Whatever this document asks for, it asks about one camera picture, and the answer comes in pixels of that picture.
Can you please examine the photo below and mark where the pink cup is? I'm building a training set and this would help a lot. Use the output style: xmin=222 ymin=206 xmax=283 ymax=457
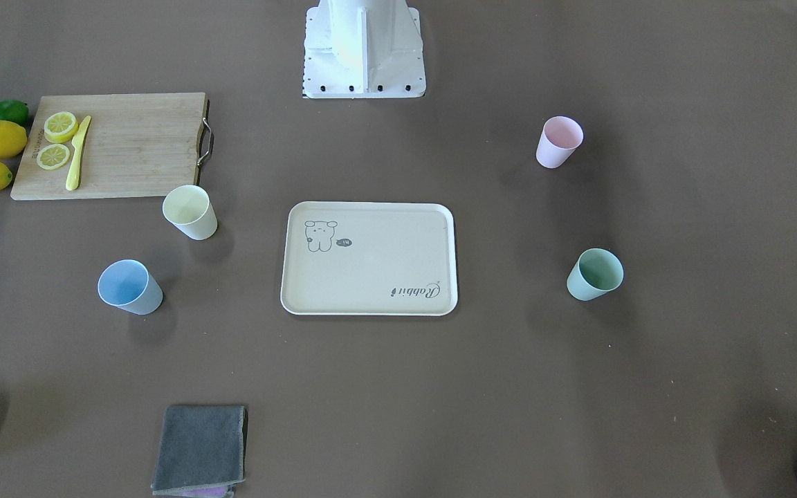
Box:
xmin=535 ymin=116 xmax=585 ymax=168

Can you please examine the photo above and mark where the mint green cup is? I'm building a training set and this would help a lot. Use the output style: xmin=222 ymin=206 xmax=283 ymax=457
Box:
xmin=566 ymin=247 xmax=624 ymax=302

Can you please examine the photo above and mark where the pale yellow cup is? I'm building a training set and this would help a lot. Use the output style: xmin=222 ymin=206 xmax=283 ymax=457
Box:
xmin=162 ymin=184 xmax=219 ymax=241

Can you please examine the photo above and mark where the light blue cup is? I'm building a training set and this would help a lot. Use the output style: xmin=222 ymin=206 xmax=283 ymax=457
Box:
xmin=97 ymin=259 xmax=163 ymax=315

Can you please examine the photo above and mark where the cream rabbit serving tray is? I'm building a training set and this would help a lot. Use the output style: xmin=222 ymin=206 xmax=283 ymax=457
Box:
xmin=280 ymin=201 xmax=459 ymax=316

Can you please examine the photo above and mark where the bamboo cutting board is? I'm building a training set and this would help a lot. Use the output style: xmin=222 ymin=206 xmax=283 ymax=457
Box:
xmin=10 ymin=92 xmax=210 ymax=201

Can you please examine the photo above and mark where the grey folded cloth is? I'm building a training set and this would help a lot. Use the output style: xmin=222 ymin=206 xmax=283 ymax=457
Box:
xmin=151 ymin=405 xmax=246 ymax=497

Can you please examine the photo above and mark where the yellow plastic knife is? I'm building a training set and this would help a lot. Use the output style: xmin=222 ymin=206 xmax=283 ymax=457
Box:
xmin=64 ymin=116 xmax=92 ymax=190

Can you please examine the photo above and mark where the lower lemon slice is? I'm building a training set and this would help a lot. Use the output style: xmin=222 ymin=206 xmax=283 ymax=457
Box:
xmin=35 ymin=144 xmax=71 ymax=170

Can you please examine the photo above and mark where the lemon slice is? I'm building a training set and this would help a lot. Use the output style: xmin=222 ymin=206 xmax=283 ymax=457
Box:
xmin=35 ymin=144 xmax=71 ymax=170
xmin=42 ymin=111 xmax=79 ymax=144

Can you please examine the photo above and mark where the upper lemon slice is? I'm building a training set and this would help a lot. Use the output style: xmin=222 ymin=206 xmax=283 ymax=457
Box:
xmin=42 ymin=111 xmax=79 ymax=144

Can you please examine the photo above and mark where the green lime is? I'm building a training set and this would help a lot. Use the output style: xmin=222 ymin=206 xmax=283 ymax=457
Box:
xmin=0 ymin=99 xmax=30 ymax=126

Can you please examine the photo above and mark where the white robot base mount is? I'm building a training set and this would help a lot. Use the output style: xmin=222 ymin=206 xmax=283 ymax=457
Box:
xmin=302 ymin=1 xmax=427 ymax=99

